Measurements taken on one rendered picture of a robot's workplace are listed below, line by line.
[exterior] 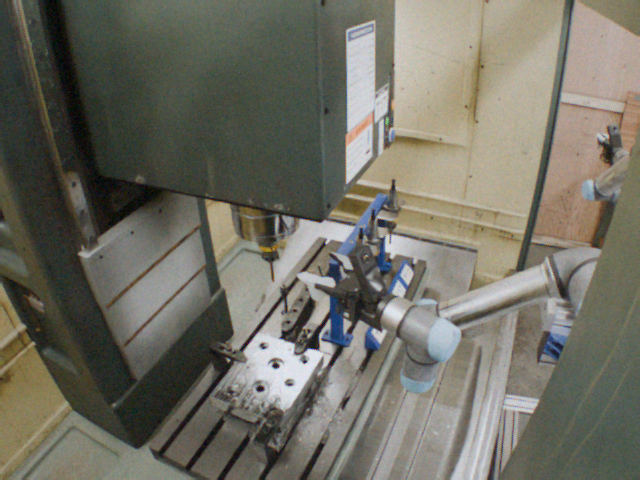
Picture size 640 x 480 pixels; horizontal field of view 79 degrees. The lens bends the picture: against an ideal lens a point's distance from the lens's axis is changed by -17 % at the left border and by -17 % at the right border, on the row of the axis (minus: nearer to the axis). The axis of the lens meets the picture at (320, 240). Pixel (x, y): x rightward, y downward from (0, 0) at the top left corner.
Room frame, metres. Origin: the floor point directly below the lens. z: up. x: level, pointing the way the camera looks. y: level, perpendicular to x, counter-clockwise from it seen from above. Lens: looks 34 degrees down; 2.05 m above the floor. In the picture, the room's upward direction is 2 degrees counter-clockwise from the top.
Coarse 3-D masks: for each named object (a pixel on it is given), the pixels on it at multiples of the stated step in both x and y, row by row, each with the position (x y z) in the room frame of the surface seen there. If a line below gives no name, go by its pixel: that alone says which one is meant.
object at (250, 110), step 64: (64, 0) 1.00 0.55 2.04; (128, 0) 0.91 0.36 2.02; (192, 0) 0.84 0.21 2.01; (256, 0) 0.78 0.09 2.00; (320, 0) 0.75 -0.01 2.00; (384, 0) 1.05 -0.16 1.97; (128, 64) 0.92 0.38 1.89; (192, 64) 0.85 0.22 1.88; (256, 64) 0.79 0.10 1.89; (320, 64) 0.74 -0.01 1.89; (384, 64) 1.06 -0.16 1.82; (128, 128) 0.94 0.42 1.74; (192, 128) 0.86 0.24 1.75; (256, 128) 0.79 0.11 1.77; (320, 128) 0.74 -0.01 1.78; (384, 128) 1.07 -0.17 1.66; (192, 192) 0.87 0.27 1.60; (256, 192) 0.80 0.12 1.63; (320, 192) 0.74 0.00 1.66
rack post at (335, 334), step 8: (336, 272) 1.10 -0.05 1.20; (336, 280) 1.10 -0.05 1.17; (336, 320) 1.10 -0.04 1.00; (328, 328) 1.16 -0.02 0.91; (336, 328) 1.10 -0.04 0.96; (328, 336) 1.12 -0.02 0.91; (336, 336) 1.10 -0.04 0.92; (344, 336) 1.12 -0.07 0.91; (352, 336) 1.12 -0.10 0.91; (344, 344) 1.08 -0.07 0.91
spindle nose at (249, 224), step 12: (240, 216) 0.87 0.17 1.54; (252, 216) 0.86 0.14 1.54; (264, 216) 0.86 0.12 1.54; (276, 216) 0.86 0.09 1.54; (288, 216) 0.88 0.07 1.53; (240, 228) 0.88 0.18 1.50; (252, 228) 0.86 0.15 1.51; (264, 228) 0.86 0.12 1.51; (276, 228) 0.86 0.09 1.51; (288, 228) 0.88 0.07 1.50; (252, 240) 0.86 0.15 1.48; (264, 240) 0.86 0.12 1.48; (276, 240) 0.86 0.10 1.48
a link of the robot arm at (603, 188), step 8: (624, 160) 1.17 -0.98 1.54; (616, 168) 1.20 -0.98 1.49; (624, 168) 1.16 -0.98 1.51; (600, 176) 1.30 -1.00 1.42; (608, 176) 1.23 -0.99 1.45; (616, 176) 1.19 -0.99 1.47; (624, 176) 1.16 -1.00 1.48; (584, 184) 1.35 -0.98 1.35; (592, 184) 1.32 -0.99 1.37; (600, 184) 1.27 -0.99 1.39; (608, 184) 1.23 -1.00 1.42; (616, 184) 1.20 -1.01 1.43; (584, 192) 1.34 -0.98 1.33; (592, 192) 1.30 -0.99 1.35; (600, 192) 1.28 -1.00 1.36; (608, 192) 1.25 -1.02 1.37; (592, 200) 1.31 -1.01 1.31; (600, 200) 1.31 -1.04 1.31; (608, 200) 1.30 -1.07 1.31
